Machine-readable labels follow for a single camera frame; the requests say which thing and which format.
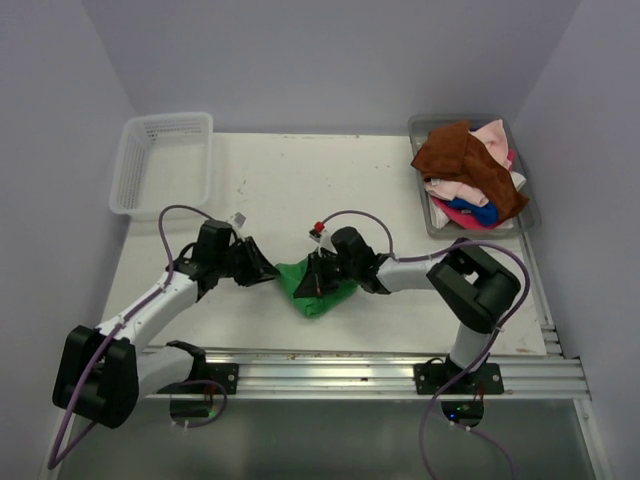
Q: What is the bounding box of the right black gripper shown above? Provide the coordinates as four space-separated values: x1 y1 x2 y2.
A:
295 251 358 299

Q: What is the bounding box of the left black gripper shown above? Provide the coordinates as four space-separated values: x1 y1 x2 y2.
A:
215 236 279 287

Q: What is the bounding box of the green towel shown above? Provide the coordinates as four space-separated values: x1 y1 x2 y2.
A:
276 259 359 319

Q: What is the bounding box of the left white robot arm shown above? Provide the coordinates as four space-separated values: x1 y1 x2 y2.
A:
52 220 279 429

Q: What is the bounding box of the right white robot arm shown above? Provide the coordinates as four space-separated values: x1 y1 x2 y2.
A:
293 227 531 394

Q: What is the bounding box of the white towel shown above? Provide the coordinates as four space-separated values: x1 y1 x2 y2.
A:
429 172 529 231

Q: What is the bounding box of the white plastic basket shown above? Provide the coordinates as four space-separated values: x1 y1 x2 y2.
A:
109 112 213 221

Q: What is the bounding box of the magenta towel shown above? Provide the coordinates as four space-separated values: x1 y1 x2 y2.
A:
427 149 520 230

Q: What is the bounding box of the brown towel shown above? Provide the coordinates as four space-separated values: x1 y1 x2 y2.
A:
411 119 529 222

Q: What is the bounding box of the blue towel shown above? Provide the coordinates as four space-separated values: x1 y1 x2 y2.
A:
446 197 499 227

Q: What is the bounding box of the light pink towel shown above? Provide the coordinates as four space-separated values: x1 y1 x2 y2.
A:
424 120 512 207

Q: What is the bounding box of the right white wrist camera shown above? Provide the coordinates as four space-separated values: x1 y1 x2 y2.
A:
309 221 335 253

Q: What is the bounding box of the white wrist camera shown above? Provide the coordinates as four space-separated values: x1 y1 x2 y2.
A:
309 221 335 253
227 212 246 237

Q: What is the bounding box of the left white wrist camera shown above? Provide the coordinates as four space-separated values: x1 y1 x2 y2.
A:
227 212 246 237

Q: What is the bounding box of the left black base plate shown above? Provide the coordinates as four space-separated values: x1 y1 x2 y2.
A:
189 362 239 395

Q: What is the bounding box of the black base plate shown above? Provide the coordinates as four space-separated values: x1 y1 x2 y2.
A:
189 362 239 395
413 362 505 396

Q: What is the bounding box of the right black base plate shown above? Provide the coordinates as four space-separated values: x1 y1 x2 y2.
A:
413 362 505 396

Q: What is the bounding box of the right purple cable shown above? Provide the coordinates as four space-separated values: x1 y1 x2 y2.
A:
309 209 532 480

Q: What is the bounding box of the purple cable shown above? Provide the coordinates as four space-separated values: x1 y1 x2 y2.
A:
47 204 229 470
309 209 532 480

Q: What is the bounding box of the aluminium mounting rail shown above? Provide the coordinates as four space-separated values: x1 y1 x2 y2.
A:
206 349 591 400

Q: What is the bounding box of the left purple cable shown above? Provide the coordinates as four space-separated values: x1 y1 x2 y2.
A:
47 204 229 470

